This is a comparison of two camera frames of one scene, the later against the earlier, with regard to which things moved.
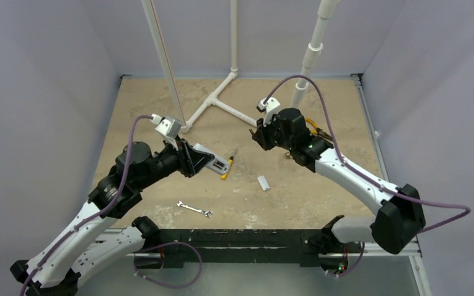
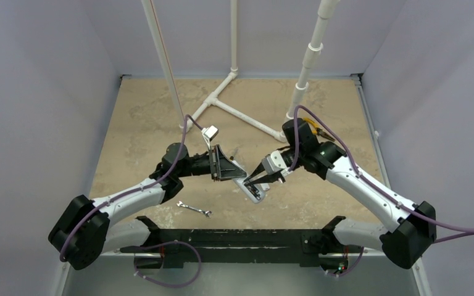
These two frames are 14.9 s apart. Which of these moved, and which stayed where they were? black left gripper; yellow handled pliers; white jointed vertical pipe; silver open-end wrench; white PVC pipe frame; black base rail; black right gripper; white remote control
Moved: black left gripper; black right gripper; white remote control
Stayed: white PVC pipe frame; white jointed vertical pipe; yellow handled pliers; black base rail; silver open-end wrench
